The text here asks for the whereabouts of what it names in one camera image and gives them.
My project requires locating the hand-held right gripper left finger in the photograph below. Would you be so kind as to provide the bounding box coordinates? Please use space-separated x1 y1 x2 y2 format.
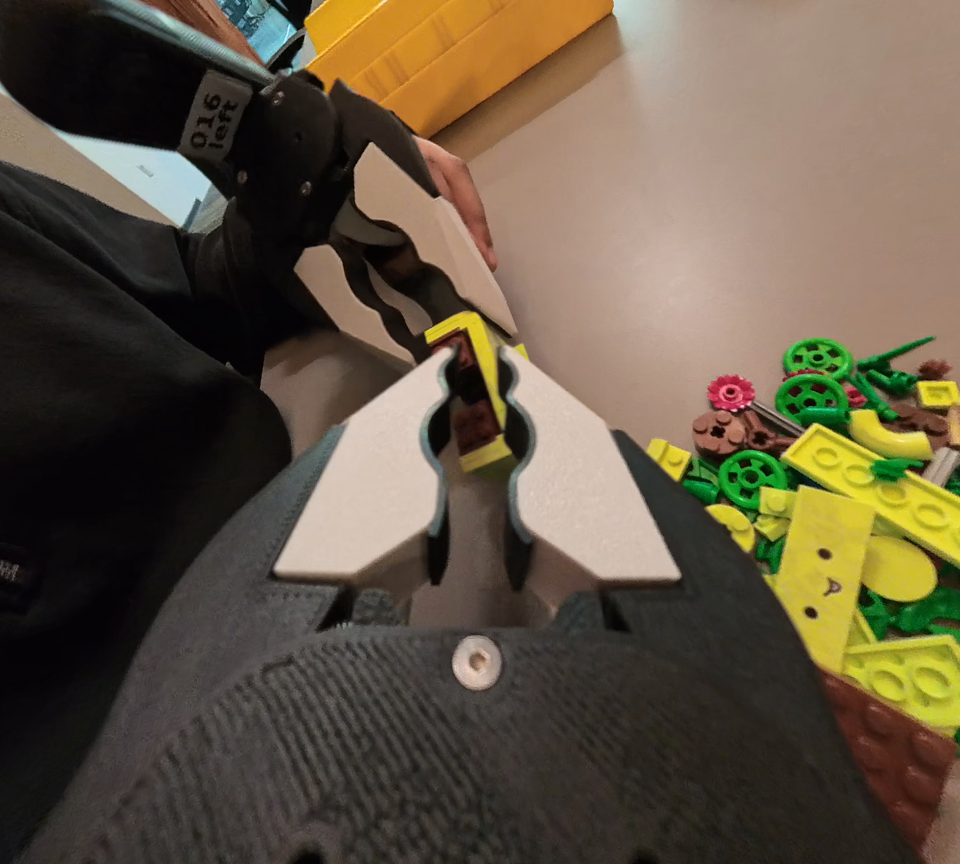
273 345 460 614

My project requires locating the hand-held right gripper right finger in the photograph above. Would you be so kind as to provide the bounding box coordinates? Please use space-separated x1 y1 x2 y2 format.
498 345 684 614

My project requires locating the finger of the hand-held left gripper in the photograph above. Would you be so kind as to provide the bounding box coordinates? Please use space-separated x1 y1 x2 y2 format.
352 143 519 339
294 245 436 364

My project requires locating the lime brick box with brown bricks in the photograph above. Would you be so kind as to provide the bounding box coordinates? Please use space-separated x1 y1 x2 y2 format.
423 311 530 475

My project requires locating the lime face tile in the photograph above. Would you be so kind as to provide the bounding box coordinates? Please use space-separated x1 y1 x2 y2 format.
772 485 876 674

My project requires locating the long lime toy plate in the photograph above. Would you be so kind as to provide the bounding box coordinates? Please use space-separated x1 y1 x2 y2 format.
781 423 960 569

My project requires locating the brown toy plate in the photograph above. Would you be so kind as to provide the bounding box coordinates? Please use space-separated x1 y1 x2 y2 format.
817 669 960 856

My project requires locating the person's left forearm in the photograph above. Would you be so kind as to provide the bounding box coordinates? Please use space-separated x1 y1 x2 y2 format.
180 200 339 378

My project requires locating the person's left hand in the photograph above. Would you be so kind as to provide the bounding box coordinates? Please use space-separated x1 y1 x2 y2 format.
416 135 500 273

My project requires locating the pile of small toy bricks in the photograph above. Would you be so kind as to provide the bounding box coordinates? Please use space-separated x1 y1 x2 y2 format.
646 335 960 738

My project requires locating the yellow box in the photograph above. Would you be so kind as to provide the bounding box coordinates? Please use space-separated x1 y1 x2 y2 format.
303 0 616 139

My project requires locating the person's black clothing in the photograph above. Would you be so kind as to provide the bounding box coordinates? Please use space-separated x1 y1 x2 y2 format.
0 159 294 843

